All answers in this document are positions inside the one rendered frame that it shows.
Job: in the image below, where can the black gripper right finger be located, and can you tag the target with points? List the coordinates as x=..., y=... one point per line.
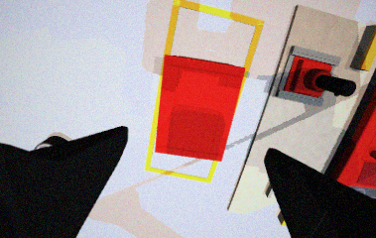
x=315, y=205

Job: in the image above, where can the yellow rectangular outline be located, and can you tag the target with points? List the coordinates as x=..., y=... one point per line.
x=170, y=35

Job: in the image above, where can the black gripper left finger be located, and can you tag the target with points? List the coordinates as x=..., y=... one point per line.
x=49, y=192

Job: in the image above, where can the black toy tyre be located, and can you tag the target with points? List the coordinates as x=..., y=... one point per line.
x=54, y=140

